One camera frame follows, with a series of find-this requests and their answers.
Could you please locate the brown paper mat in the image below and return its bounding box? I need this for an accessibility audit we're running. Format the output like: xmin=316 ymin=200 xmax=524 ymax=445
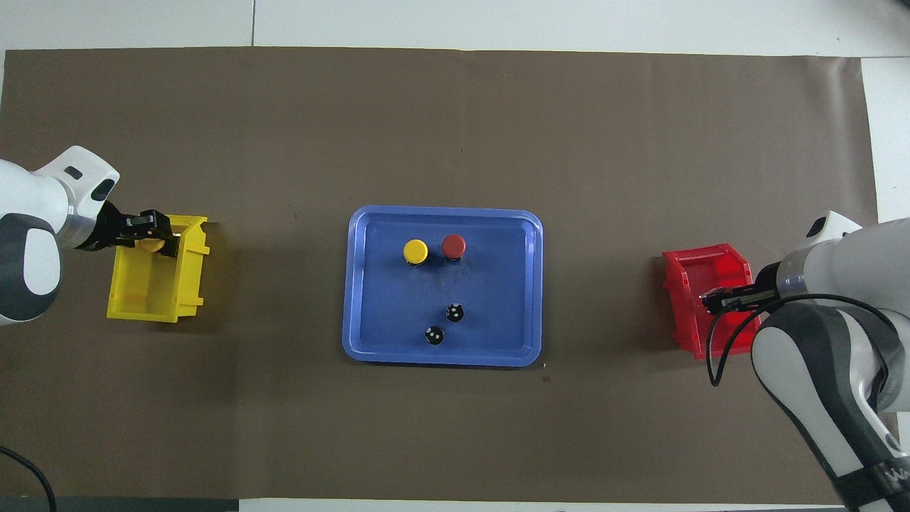
xmin=0 ymin=46 xmax=889 ymax=503

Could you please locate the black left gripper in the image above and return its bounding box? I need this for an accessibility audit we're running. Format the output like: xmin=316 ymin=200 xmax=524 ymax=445
xmin=92 ymin=201 xmax=178 ymax=258

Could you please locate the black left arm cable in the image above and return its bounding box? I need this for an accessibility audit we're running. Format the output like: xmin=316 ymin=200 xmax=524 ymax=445
xmin=0 ymin=447 xmax=58 ymax=512

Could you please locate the red plastic bin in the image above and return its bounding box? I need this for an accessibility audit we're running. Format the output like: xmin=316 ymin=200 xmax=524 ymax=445
xmin=661 ymin=243 xmax=756 ymax=361

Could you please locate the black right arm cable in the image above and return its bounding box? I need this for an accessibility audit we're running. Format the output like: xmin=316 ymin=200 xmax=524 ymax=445
xmin=705 ymin=295 xmax=889 ymax=388

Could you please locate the blue plastic tray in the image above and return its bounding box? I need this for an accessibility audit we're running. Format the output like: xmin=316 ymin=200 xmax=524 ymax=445
xmin=341 ymin=206 xmax=545 ymax=368

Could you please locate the yellow plastic bin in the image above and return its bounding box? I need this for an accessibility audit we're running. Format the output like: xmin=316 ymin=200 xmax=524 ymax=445
xmin=107 ymin=215 xmax=212 ymax=324

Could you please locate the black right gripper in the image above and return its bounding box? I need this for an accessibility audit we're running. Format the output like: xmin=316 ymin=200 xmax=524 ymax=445
xmin=700 ymin=262 xmax=783 ymax=314

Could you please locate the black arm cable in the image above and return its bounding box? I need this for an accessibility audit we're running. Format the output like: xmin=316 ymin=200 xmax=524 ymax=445
xmin=0 ymin=447 xmax=58 ymax=512
xmin=705 ymin=295 xmax=889 ymax=388

